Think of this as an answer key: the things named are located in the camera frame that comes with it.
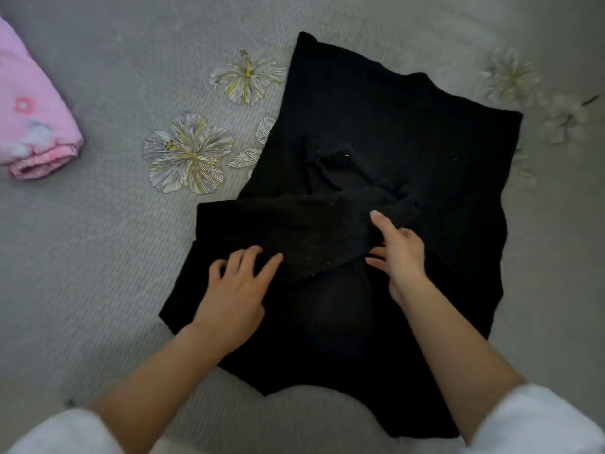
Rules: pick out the person's left hand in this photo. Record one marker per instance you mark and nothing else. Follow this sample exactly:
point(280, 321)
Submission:
point(234, 307)

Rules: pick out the person's right hand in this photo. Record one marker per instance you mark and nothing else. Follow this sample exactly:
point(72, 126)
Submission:
point(404, 262)

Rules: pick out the person's left middle finger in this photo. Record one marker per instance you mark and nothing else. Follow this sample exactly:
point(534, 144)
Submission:
point(251, 257)

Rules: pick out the person's left little finger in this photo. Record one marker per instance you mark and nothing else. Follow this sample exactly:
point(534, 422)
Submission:
point(216, 271)

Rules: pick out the person's right thumb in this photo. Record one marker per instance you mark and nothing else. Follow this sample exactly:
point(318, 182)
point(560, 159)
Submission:
point(383, 225)

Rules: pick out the black knit garment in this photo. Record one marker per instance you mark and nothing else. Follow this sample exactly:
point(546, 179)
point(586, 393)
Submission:
point(378, 151)

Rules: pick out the person's right forearm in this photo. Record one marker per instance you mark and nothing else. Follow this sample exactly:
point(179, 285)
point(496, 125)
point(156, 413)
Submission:
point(453, 359)

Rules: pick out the person's left forearm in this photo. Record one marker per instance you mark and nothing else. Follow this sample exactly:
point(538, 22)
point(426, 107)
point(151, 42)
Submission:
point(156, 373)

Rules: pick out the grey flower print bedsheet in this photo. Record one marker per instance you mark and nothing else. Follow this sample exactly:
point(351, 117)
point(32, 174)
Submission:
point(118, 260)

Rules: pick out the white left sleeve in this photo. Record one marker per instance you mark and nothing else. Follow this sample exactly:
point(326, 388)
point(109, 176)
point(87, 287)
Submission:
point(61, 434)

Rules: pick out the white sleeve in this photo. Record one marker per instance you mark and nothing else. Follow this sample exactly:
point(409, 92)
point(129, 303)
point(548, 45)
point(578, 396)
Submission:
point(539, 420)
point(61, 434)

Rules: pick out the pink folded fleece cloth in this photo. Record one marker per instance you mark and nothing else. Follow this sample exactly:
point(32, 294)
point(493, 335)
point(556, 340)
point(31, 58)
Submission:
point(33, 122)

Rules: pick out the white right sleeve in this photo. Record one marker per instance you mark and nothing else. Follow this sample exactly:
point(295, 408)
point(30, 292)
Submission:
point(539, 420)

